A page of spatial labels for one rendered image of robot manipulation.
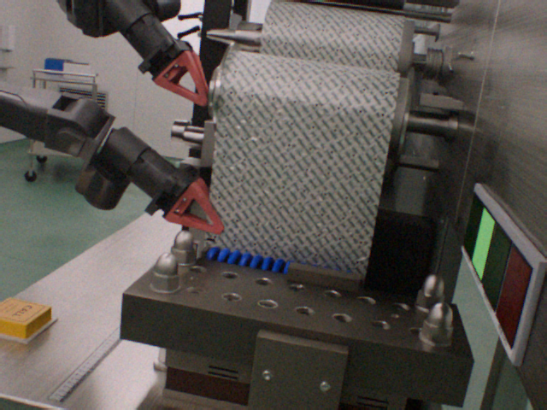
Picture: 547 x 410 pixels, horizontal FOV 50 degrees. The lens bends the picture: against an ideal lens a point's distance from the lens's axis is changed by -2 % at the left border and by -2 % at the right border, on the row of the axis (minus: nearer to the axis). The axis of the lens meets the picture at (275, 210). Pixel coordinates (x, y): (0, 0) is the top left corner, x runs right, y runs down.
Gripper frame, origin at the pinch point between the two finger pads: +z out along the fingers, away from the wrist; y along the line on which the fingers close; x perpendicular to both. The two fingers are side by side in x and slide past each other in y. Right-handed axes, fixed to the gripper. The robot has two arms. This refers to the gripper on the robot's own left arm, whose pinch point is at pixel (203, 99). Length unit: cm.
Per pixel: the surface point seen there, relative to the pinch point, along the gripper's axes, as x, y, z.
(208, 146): -4.2, 0.4, 5.7
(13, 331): -36.7, 20.2, 7.9
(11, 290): -180, -171, -30
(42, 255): -188, -223, -40
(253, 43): 9.0, -20.0, -4.6
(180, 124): -5.5, -0.7, 0.2
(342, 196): 7.2, 7.5, 23.9
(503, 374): 6, -7, 65
